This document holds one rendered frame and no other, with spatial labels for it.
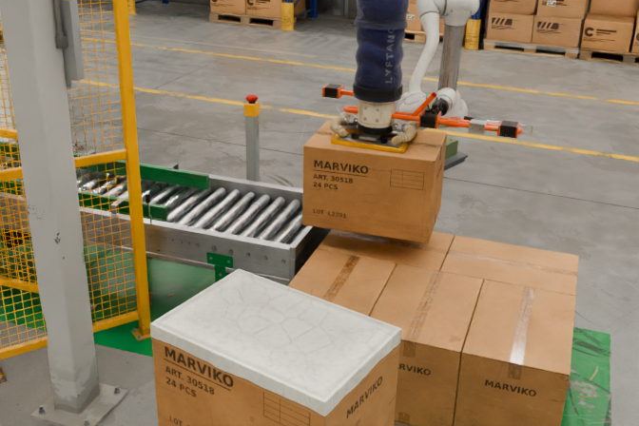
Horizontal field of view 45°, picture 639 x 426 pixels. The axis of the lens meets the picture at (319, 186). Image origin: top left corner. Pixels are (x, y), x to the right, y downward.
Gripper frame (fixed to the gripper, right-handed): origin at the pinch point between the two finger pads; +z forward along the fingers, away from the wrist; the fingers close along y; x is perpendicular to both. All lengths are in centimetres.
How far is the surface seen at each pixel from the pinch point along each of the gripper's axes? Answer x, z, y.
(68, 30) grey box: 120, 92, -47
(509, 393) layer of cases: -52, 79, 78
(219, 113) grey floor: 261, -310, 122
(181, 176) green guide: 142, -22, 59
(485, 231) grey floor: -17, -144, 121
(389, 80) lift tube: 19.0, 7.8, -17.9
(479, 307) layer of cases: -35, 45, 65
